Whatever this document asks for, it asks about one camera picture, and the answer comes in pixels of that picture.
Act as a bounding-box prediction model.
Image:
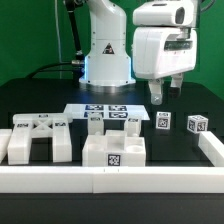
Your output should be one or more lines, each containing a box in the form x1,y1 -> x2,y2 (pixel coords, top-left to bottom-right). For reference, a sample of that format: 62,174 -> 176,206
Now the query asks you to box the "white sheet with tags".
64,104 -> 150,120

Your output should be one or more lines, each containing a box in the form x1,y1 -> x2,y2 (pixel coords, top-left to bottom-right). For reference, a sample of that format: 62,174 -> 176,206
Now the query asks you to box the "white chair seat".
82,130 -> 146,167

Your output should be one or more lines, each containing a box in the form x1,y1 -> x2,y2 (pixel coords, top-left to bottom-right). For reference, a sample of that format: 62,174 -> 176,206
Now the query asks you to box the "black cable at base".
25,59 -> 86,80

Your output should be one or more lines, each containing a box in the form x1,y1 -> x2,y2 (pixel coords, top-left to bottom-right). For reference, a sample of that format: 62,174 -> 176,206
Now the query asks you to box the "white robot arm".
79,0 -> 200,105

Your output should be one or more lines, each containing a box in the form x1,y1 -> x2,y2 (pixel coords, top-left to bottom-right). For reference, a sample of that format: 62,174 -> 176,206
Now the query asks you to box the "white chair back frame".
7,113 -> 73,165

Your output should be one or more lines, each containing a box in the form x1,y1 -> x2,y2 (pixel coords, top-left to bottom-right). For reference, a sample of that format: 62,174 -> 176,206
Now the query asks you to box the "white front fence bar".
0,166 -> 224,193

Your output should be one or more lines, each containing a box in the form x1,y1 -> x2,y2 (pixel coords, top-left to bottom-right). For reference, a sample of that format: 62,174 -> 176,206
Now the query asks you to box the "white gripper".
132,27 -> 197,105

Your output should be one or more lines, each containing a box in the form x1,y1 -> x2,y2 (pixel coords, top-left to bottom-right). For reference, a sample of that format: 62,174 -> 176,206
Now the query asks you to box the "white left fence bar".
0,129 -> 12,163

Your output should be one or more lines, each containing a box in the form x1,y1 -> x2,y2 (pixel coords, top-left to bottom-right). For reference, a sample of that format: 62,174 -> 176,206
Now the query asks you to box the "black hose behind robot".
63,0 -> 84,62

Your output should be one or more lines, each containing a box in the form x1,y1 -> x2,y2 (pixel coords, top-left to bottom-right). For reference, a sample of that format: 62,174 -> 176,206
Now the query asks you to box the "white right fence bar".
198,131 -> 224,167

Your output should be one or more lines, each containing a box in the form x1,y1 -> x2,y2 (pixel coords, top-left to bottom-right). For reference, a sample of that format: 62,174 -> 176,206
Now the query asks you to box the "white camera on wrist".
133,1 -> 194,26

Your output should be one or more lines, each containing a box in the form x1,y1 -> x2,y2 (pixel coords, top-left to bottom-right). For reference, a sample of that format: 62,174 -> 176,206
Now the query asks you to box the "white tagged cube nut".
187,115 -> 208,134
156,112 -> 171,130

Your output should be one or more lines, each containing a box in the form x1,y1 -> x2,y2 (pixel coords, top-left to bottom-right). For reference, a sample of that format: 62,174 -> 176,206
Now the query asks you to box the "white fence bar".
0,166 -> 224,193
198,131 -> 224,167
0,129 -> 12,163

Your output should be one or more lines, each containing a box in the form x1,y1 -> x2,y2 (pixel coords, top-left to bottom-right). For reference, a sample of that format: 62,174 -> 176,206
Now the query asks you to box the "white tagged cube nut right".
187,115 -> 208,134

